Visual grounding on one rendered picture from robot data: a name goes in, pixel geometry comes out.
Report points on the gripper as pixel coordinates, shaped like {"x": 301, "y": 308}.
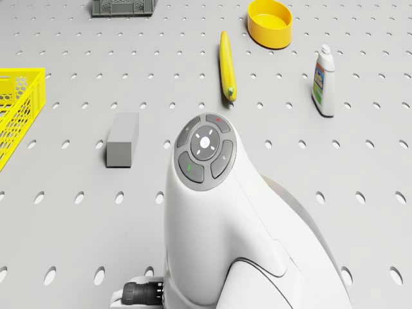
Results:
{"x": 141, "y": 291}

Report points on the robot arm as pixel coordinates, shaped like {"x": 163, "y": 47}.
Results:
{"x": 219, "y": 225}

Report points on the grey cube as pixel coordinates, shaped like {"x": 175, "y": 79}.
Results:
{"x": 119, "y": 154}

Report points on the yellow basket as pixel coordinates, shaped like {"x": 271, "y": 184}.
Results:
{"x": 35, "y": 93}

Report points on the banana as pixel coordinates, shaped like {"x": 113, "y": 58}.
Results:
{"x": 227, "y": 67}

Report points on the small white bottle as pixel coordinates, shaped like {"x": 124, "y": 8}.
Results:
{"x": 322, "y": 87}

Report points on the dark grey basket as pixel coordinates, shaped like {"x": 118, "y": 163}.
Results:
{"x": 122, "y": 9}

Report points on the yellow bowl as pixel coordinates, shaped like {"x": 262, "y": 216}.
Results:
{"x": 270, "y": 35}

